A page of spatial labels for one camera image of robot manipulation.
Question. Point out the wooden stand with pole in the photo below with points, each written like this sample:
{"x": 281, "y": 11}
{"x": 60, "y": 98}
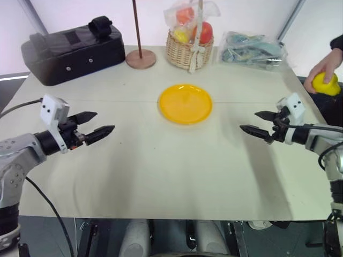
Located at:
{"x": 141, "y": 59}

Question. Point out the woven wicker basket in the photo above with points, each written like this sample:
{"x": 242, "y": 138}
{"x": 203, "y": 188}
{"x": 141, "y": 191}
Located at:
{"x": 179, "y": 53}

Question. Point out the person's black sleeve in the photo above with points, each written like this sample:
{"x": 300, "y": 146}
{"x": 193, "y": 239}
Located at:
{"x": 338, "y": 42}

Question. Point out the orange toy fruit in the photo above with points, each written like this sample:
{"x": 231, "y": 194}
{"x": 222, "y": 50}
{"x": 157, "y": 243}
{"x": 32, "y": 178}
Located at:
{"x": 185, "y": 15}

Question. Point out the yellow plastic plate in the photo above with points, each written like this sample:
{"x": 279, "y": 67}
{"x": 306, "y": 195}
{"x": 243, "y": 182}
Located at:
{"x": 185, "y": 104}

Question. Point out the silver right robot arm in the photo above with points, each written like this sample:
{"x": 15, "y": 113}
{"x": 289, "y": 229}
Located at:
{"x": 317, "y": 142}

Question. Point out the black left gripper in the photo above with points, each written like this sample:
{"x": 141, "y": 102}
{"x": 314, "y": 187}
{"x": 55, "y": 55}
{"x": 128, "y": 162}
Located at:
{"x": 71, "y": 135}

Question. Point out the person's bare hand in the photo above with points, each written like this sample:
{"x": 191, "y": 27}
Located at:
{"x": 324, "y": 65}

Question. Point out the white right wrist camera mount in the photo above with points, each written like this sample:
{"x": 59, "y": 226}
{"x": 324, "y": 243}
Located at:
{"x": 294, "y": 107}

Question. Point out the plastic bag of teal items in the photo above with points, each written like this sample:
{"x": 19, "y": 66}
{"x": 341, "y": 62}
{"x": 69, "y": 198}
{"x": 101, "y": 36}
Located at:
{"x": 249, "y": 51}

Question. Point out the red toy apple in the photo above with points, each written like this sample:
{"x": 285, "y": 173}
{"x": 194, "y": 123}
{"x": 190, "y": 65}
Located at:
{"x": 206, "y": 33}

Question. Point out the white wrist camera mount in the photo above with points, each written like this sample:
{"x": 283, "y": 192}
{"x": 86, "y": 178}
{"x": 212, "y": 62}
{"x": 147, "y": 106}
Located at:
{"x": 52, "y": 107}
{"x": 294, "y": 107}

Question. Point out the clear plastic fruit bag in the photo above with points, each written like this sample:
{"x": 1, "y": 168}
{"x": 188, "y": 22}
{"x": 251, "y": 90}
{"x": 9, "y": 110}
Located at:
{"x": 171, "y": 16}

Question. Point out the aluminium frame profile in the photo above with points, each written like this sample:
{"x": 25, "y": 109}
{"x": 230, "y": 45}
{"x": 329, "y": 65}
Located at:
{"x": 290, "y": 20}

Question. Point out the black padded carrying case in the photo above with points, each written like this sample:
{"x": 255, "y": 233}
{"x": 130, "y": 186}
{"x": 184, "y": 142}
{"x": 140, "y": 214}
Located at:
{"x": 72, "y": 56}

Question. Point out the grey rounded robot leg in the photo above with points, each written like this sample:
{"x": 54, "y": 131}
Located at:
{"x": 213, "y": 238}
{"x": 135, "y": 238}

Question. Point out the white rounded object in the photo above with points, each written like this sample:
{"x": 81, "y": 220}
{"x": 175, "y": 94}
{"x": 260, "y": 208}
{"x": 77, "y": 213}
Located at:
{"x": 259, "y": 225}

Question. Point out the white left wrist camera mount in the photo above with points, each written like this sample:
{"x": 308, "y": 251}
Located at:
{"x": 52, "y": 107}

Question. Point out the small yellow toy fruit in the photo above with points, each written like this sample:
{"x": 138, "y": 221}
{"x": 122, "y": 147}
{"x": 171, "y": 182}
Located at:
{"x": 180, "y": 34}

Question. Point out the grey frame beam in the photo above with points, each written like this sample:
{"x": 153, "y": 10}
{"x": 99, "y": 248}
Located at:
{"x": 33, "y": 16}

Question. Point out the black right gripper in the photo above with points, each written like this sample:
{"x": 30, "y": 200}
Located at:
{"x": 280, "y": 132}

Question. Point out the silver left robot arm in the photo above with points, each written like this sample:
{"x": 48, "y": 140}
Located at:
{"x": 16, "y": 152}

